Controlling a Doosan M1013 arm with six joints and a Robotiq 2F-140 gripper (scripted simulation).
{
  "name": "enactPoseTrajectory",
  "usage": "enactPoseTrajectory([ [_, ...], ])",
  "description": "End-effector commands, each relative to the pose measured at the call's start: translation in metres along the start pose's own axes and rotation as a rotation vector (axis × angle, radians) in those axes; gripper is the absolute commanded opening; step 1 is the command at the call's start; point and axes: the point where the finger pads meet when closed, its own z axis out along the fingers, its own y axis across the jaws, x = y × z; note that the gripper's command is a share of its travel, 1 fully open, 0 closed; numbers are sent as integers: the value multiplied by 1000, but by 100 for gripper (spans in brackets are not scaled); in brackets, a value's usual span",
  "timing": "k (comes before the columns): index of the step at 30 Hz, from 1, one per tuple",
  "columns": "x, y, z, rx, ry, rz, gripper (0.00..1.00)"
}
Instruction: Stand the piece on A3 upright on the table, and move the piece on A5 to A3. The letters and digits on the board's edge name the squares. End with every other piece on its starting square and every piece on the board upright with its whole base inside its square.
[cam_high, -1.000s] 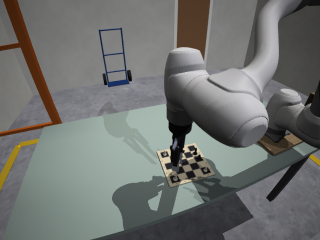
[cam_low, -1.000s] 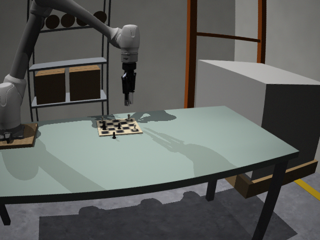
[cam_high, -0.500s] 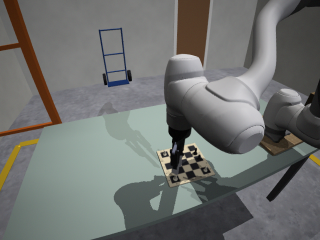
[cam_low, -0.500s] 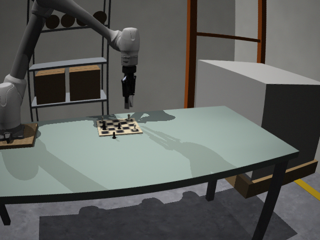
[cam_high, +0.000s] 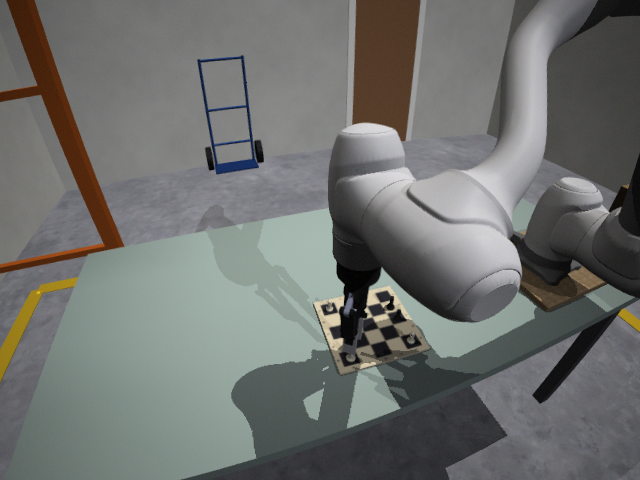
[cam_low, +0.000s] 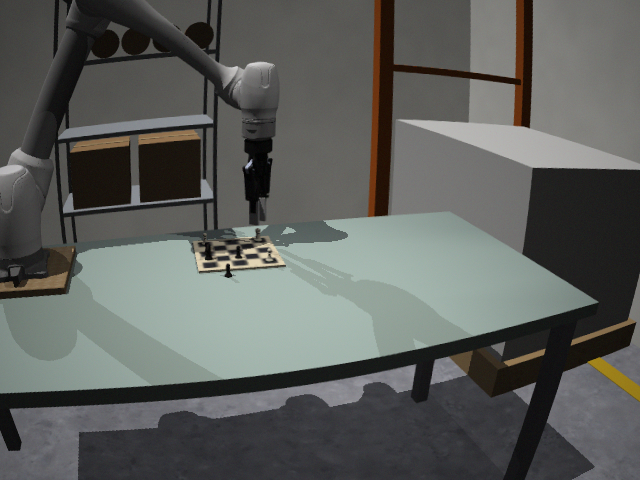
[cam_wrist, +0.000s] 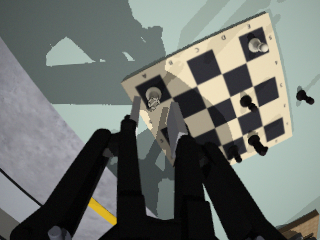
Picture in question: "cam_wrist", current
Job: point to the white pawn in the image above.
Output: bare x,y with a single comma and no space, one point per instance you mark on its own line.
255,45

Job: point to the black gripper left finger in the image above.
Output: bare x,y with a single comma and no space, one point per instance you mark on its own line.
60,216

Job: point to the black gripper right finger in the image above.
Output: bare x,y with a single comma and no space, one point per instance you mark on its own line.
237,211

